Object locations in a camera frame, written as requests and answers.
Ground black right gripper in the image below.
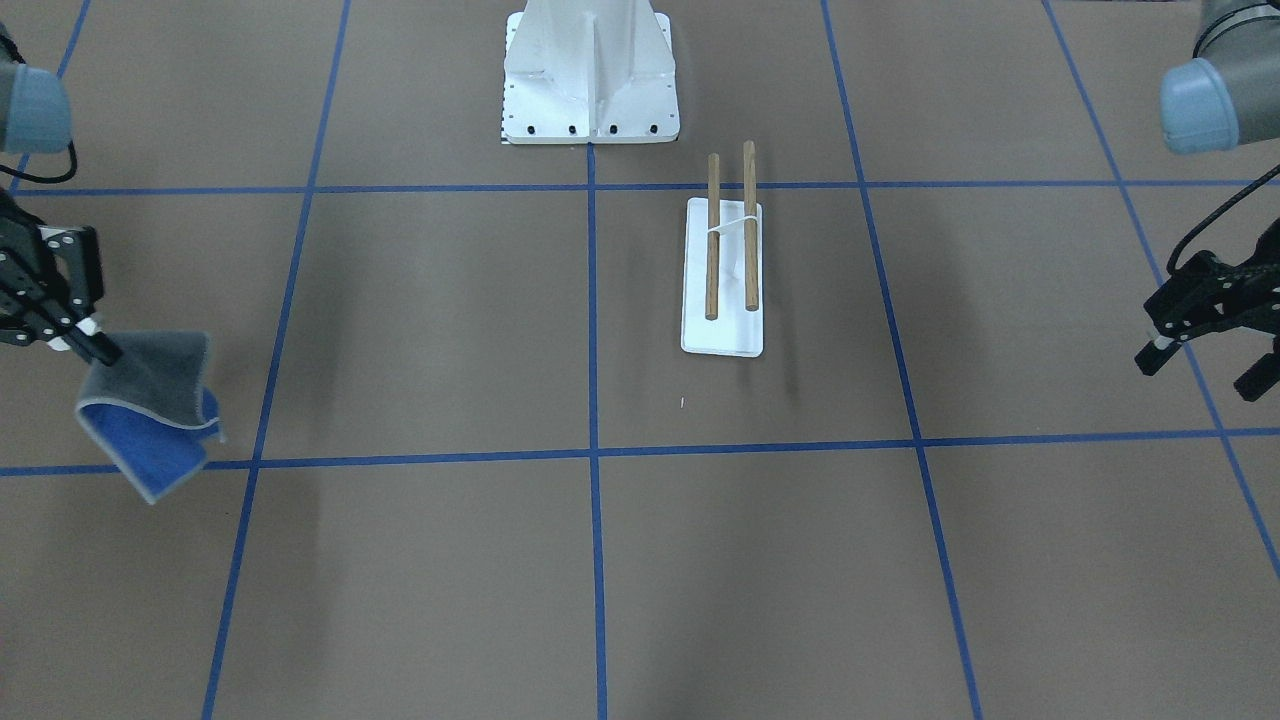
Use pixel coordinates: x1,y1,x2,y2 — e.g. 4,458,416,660
1,191,123,366

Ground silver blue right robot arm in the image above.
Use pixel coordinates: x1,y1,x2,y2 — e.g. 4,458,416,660
1,32,122,366

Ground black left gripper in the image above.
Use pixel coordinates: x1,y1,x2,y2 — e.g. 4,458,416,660
1134,222,1280,402

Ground grey blue towel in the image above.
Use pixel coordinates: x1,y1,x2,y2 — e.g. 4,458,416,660
76,331,223,505

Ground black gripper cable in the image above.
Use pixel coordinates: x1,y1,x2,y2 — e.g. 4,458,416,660
1166,165,1280,281

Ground white wooden towel rack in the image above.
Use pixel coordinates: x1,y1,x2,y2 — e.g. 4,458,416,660
680,140,765,357

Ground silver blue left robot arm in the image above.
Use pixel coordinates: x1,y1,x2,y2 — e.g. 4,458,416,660
1135,1,1279,402

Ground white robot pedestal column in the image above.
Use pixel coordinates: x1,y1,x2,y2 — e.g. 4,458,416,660
500,1,681,145

